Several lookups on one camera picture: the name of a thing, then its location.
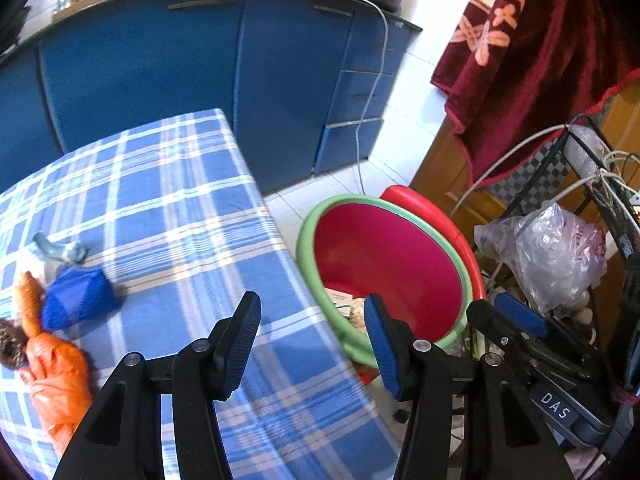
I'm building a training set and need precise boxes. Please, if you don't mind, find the orange plastic wrapper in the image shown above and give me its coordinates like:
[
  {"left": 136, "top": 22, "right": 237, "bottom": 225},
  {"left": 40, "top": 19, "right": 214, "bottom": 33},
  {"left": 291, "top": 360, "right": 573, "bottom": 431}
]
[{"left": 14, "top": 271, "right": 95, "bottom": 456}]

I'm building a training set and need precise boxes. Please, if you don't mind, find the checkered cloth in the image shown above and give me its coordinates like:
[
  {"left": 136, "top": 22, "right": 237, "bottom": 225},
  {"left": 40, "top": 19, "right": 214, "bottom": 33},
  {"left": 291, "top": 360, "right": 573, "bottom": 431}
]
[{"left": 487, "top": 135, "right": 576, "bottom": 216}]

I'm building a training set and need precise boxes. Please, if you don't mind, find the pile of white eggs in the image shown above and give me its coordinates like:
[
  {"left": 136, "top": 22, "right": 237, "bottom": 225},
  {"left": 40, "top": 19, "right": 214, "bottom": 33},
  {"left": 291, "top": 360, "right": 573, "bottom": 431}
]
[{"left": 570, "top": 295, "right": 601, "bottom": 326}]

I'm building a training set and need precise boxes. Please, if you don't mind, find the dark red patterned towel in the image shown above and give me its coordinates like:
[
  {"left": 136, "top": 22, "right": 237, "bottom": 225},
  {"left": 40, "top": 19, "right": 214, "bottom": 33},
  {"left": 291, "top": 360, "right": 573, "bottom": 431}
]
[{"left": 431, "top": 0, "right": 640, "bottom": 188}]

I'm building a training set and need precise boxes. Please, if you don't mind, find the blue kitchen base cabinet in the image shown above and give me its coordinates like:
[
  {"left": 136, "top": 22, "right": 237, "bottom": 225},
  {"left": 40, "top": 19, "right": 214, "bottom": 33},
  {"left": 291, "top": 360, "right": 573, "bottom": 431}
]
[{"left": 0, "top": 0, "right": 416, "bottom": 193}]

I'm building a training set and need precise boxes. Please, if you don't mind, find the blue packet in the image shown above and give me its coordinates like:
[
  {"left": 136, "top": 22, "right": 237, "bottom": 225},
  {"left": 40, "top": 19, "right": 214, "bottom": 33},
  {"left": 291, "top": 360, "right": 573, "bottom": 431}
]
[{"left": 41, "top": 266, "right": 121, "bottom": 332}]

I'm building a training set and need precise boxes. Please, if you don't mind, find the large tissue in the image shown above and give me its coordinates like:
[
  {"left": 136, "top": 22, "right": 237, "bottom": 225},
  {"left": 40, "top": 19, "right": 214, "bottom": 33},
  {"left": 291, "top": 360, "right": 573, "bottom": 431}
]
[{"left": 347, "top": 297, "right": 373, "bottom": 333}]

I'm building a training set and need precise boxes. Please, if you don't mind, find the small tissue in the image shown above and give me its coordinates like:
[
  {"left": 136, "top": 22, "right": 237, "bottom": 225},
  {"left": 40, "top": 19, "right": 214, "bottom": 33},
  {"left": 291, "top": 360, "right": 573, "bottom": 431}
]
[{"left": 17, "top": 249, "right": 48, "bottom": 286}]

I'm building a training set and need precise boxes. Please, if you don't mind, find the blue checked tablecloth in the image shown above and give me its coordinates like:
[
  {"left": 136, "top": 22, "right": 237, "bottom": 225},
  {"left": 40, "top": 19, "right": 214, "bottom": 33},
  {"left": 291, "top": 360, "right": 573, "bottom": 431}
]
[{"left": 0, "top": 108, "right": 401, "bottom": 480}]

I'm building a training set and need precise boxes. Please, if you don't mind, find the light blue plastic strip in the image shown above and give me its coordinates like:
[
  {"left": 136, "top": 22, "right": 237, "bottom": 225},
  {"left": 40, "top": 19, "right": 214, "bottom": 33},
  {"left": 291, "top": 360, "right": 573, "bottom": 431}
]
[{"left": 32, "top": 231, "right": 90, "bottom": 264}]

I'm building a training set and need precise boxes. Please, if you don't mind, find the red bin with green rim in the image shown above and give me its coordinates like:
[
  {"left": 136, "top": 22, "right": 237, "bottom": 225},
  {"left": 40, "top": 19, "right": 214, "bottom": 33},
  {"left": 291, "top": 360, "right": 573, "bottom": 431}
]
[{"left": 296, "top": 194, "right": 486, "bottom": 368}]

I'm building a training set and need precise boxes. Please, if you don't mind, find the clear plastic bag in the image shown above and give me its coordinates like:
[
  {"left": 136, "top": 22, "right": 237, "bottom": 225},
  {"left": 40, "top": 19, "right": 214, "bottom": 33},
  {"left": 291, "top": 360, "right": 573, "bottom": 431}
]
[{"left": 474, "top": 202, "right": 608, "bottom": 316}]

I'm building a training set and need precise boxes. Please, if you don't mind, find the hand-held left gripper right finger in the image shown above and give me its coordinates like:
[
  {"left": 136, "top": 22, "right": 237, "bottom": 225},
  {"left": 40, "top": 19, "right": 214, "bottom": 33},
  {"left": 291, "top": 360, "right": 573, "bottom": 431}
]
[{"left": 364, "top": 294, "right": 576, "bottom": 480}]

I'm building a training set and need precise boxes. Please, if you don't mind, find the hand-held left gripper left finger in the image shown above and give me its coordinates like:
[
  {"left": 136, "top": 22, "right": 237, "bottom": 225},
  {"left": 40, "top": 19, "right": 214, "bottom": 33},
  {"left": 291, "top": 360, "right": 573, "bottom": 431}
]
[{"left": 52, "top": 291, "right": 262, "bottom": 480}]

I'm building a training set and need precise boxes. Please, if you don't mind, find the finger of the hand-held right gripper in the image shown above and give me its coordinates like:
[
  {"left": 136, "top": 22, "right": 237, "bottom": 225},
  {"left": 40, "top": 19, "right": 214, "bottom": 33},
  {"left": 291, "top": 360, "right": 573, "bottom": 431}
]
[
  {"left": 466, "top": 300, "right": 537, "bottom": 362},
  {"left": 494, "top": 292, "right": 576, "bottom": 351}
]

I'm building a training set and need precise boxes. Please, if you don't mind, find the dark scouring pad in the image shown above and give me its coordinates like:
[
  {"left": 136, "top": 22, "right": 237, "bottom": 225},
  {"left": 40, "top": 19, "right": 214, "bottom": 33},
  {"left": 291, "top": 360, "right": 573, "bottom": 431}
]
[{"left": 0, "top": 319, "right": 27, "bottom": 368}]

